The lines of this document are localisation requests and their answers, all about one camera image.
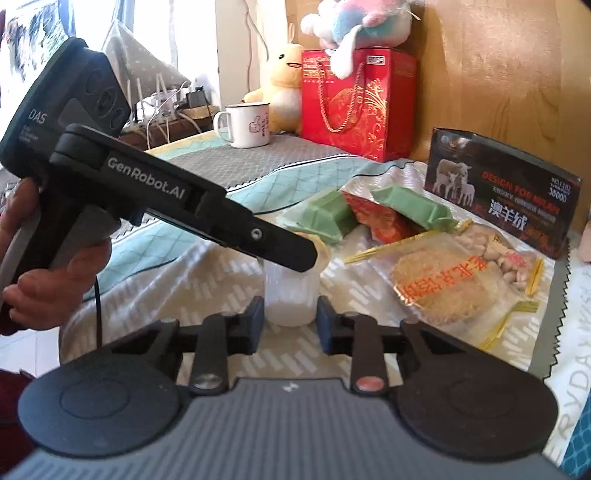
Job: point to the dark red cloth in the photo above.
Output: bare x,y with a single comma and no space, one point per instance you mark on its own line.
11,415

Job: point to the pastel plush toy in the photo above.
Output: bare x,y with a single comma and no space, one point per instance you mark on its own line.
364,27

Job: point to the green snack packet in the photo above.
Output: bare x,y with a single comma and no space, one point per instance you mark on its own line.
323,217
411,205

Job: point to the round cake clear packet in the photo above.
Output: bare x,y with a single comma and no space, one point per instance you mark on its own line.
443,290

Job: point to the yellow plush toy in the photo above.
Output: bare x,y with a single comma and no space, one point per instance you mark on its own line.
284,87

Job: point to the red snack packet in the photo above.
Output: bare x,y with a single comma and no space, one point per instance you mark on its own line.
383,224

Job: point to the wooden headboard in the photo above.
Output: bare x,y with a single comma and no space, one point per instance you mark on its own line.
498,69

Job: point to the white enamel mug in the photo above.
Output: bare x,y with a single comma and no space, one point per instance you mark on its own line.
247,124

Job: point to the dark box with sheep picture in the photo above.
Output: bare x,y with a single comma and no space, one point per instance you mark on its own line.
508,198

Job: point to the patterned bed sheet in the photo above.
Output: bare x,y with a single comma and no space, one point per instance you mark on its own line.
184,267

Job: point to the peanut clear packet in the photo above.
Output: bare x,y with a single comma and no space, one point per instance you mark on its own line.
503,261

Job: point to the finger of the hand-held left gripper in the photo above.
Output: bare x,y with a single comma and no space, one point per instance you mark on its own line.
268,240

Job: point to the black charger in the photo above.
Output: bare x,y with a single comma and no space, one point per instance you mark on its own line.
197,98

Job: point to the red gift bag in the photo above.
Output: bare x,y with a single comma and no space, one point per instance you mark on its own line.
364,110

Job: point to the grey patterned pillow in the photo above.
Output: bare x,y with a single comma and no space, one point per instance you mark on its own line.
138,64

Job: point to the person's left hand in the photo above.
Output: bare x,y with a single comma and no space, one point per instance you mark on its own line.
69,272

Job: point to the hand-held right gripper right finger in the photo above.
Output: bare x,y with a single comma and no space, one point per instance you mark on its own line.
326,328

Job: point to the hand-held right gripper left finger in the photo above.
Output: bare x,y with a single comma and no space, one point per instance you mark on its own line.
253,319

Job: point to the white plastic cup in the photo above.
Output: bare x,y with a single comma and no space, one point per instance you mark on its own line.
291,295

